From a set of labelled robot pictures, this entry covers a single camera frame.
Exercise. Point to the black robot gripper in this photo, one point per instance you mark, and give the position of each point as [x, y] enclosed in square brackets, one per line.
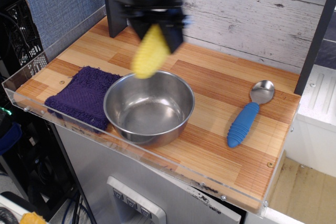
[167, 13]

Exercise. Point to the yellow plastic corn cob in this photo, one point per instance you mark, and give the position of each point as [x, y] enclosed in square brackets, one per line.
[151, 54]

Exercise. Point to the purple knitted towel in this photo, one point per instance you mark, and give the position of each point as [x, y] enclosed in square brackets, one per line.
[83, 97]

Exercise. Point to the stainless steel bowl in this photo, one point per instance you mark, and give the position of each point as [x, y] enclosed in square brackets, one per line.
[149, 112]

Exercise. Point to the black plastic crate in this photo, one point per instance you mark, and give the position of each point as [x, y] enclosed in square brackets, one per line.
[23, 37]

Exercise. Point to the silver toy appliance front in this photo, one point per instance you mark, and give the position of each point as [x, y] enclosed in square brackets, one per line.
[93, 163]

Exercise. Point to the white ridged side counter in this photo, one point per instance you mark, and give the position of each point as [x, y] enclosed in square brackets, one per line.
[317, 102]

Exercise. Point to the clear acrylic table guard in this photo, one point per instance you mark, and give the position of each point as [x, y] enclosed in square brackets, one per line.
[200, 157]

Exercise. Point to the dark grey left post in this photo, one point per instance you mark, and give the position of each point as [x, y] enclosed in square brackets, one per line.
[116, 23]

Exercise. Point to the dark grey post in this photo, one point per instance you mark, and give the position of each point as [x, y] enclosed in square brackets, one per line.
[116, 23]
[318, 37]

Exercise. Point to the blue handled metal spoon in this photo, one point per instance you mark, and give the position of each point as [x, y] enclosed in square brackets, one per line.
[262, 92]

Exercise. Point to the dark grey right post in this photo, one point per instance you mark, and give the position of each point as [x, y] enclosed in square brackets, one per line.
[318, 37]

